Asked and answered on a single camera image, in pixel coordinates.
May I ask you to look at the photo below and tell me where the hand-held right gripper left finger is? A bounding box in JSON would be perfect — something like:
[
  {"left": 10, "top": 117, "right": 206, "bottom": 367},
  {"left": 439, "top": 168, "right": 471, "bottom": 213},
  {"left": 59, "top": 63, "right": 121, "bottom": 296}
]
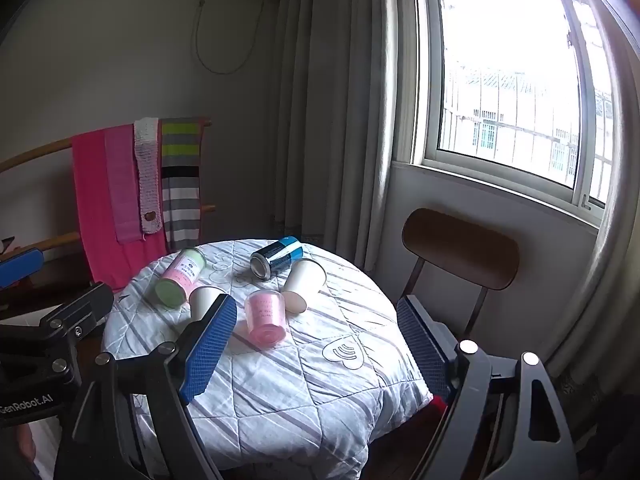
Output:
[{"left": 54, "top": 292, "right": 239, "bottom": 480}]

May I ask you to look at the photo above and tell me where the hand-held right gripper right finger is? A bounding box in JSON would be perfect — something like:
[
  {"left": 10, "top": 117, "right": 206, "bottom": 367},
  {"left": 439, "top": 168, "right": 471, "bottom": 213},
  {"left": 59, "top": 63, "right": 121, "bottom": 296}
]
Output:
[{"left": 396, "top": 294, "right": 584, "bottom": 480}]

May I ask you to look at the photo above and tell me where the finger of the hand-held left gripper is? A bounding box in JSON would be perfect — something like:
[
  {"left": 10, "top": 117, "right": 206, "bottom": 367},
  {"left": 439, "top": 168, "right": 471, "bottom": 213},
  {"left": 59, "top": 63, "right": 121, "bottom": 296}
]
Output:
[
  {"left": 0, "top": 282, "right": 115, "bottom": 386},
  {"left": 0, "top": 247, "right": 46, "bottom": 289}
]

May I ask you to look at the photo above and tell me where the person's left forearm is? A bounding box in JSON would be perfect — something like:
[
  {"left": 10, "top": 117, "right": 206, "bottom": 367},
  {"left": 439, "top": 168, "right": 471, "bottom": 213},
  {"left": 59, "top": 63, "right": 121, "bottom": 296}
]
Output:
[{"left": 15, "top": 422, "right": 39, "bottom": 468}]

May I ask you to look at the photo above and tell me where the white paper cup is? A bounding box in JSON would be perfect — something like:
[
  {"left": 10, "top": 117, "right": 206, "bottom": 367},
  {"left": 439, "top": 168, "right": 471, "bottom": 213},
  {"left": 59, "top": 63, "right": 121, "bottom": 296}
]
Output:
[
  {"left": 281, "top": 258, "right": 328, "bottom": 313},
  {"left": 188, "top": 285, "right": 224, "bottom": 323}
]

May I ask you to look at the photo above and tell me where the clear pink cup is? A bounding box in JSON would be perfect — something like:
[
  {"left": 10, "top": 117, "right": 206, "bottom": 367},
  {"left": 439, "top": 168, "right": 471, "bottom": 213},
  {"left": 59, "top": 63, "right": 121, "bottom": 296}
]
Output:
[{"left": 244, "top": 288, "right": 292, "bottom": 347}]

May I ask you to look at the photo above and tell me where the pink and green cup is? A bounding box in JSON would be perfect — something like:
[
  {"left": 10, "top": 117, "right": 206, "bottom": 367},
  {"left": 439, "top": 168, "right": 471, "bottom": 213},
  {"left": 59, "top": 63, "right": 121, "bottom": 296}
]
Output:
[{"left": 154, "top": 247, "right": 207, "bottom": 307}]

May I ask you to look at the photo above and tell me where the hot pink towel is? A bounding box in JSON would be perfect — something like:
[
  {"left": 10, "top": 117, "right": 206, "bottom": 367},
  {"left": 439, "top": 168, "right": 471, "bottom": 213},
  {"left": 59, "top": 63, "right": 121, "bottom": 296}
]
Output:
[{"left": 71, "top": 130, "right": 168, "bottom": 293}]

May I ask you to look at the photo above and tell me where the grey striped quilted cloth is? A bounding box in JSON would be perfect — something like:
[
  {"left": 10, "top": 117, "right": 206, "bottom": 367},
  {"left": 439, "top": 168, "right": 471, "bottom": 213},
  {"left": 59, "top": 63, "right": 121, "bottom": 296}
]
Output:
[{"left": 101, "top": 239, "right": 435, "bottom": 480}]

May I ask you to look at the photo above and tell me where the blue and white can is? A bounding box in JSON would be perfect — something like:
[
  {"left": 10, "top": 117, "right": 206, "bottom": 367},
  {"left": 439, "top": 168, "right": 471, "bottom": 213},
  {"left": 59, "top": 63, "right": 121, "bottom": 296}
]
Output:
[{"left": 250, "top": 236, "right": 305, "bottom": 279}]

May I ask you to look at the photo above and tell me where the brown wooden chair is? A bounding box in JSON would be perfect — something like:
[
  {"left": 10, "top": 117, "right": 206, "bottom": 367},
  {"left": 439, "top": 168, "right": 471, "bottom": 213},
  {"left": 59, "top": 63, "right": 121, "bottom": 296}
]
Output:
[{"left": 397, "top": 208, "right": 521, "bottom": 346}]

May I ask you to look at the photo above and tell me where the wooden towel rack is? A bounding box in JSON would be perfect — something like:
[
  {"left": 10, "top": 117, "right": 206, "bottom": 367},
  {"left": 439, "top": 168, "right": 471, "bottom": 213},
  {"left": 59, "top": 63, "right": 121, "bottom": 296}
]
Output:
[{"left": 0, "top": 117, "right": 217, "bottom": 261}]

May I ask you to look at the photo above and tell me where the light pink cloth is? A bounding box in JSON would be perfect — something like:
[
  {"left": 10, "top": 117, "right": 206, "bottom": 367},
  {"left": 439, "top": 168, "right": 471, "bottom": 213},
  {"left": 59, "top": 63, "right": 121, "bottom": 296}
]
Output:
[{"left": 104, "top": 125, "right": 146, "bottom": 245}]

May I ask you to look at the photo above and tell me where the white pink crocheted cloth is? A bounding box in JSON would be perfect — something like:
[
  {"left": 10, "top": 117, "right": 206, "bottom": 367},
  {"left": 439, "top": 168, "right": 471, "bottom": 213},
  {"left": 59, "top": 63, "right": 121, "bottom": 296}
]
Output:
[{"left": 133, "top": 117, "right": 164, "bottom": 234}]

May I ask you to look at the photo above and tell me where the grey yellow striped scarf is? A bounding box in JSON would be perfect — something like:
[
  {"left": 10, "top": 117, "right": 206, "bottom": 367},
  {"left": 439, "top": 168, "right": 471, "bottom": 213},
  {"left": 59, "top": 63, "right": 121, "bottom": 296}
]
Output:
[{"left": 160, "top": 119, "right": 203, "bottom": 253}]

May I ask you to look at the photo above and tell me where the grey curtain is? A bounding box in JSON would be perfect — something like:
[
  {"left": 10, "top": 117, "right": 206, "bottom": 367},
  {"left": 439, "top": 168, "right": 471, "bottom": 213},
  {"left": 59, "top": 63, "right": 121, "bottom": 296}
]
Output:
[
  {"left": 545, "top": 0, "right": 640, "bottom": 411},
  {"left": 272, "top": 0, "right": 418, "bottom": 273}
]

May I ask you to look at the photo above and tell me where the white framed window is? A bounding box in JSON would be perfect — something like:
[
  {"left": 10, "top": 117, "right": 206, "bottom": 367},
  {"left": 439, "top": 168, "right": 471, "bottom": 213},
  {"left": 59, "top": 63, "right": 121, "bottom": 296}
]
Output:
[{"left": 410, "top": 0, "right": 621, "bottom": 221}]

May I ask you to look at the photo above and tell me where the white cable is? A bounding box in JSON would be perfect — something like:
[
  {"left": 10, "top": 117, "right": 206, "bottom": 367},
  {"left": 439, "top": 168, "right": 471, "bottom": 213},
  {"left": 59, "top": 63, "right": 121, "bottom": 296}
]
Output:
[{"left": 194, "top": 0, "right": 266, "bottom": 74}]

